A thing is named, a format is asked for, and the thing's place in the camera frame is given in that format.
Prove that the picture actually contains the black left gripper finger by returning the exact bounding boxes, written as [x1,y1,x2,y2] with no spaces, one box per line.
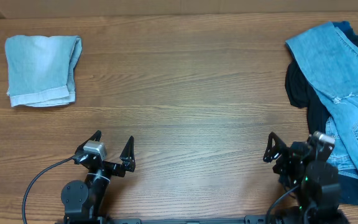
[75,130,102,154]
[119,136,135,172]

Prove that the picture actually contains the light blue denim shorts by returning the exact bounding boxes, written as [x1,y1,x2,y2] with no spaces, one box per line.
[4,35,82,107]

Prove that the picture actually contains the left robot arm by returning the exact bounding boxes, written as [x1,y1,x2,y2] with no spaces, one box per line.
[61,130,135,223]

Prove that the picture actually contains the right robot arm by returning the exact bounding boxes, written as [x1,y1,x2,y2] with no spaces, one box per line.
[263,131,349,223]

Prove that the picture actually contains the dark navy garment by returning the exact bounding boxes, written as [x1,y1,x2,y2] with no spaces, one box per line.
[278,20,358,207]

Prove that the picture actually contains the medium blue ripped jeans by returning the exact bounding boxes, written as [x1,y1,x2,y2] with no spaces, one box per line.
[285,21,358,202]

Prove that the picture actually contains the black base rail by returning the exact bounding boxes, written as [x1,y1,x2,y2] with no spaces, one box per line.
[54,214,279,224]

